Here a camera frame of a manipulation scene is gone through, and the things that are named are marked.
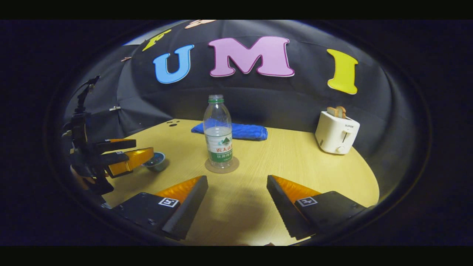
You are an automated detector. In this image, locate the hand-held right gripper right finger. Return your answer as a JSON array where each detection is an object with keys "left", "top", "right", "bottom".
[{"left": 267, "top": 175, "right": 368, "bottom": 240}]

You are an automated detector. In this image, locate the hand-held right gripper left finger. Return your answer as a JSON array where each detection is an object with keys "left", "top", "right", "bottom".
[{"left": 113, "top": 175, "right": 208, "bottom": 241}]

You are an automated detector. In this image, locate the blue teacup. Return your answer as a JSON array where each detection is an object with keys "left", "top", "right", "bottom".
[{"left": 143, "top": 151, "right": 167, "bottom": 172}]

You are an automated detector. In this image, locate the round brown coaster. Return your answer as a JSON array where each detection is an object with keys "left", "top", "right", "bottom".
[{"left": 204, "top": 156, "right": 240, "bottom": 174}]

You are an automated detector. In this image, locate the clear plastic water bottle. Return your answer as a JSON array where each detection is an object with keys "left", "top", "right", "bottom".
[{"left": 203, "top": 95, "right": 234, "bottom": 170}]

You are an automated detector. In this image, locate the blue towel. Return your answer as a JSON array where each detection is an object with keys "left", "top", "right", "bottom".
[{"left": 191, "top": 122, "right": 268, "bottom": 141}]

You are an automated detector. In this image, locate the white toaster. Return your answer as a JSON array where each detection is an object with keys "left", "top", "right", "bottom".
[{"left": 315, "top": 111, "right": 361, "bottom": 155}]

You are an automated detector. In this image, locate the black backdrop cloth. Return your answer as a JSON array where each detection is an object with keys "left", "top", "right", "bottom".
[{"left": 63, "top": 20, "right": 411, "bottom": 156}]

